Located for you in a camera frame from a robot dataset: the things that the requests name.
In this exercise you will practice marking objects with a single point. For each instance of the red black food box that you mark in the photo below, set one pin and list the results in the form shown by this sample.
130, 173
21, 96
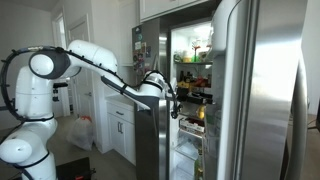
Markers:
191, 127

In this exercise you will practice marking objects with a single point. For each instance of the white kitchen cabinet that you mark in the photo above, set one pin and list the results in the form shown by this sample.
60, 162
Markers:
150, 9
120, 113

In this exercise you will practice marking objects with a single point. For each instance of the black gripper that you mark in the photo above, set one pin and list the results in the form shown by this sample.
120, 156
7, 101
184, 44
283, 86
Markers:
182, 94

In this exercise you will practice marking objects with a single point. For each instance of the open fridge right door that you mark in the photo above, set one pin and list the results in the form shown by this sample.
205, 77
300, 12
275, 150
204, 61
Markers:
260, 89

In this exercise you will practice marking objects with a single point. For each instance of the white lower kitchen cabinet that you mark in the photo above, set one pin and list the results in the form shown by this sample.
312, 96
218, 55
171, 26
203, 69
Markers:
120, 113

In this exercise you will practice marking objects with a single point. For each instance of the yellow item on fridge shelf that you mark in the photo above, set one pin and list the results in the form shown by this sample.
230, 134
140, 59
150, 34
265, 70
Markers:
201, 112

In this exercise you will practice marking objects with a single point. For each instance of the white plastic trash bag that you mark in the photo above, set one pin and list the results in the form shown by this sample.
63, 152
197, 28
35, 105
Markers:
81, 133

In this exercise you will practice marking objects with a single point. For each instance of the stainless steel fridge left door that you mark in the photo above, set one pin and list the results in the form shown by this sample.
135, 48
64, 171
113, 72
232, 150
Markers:
151, 122

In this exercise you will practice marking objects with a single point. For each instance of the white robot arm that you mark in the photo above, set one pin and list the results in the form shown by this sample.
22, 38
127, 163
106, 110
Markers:
25, 148

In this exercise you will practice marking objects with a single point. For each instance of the white upper kitchen cabinet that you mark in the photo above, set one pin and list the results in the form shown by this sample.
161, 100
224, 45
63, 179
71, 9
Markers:
150, 9

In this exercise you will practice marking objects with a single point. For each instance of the white interior door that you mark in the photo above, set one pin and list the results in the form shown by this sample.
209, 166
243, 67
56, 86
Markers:
82, 82

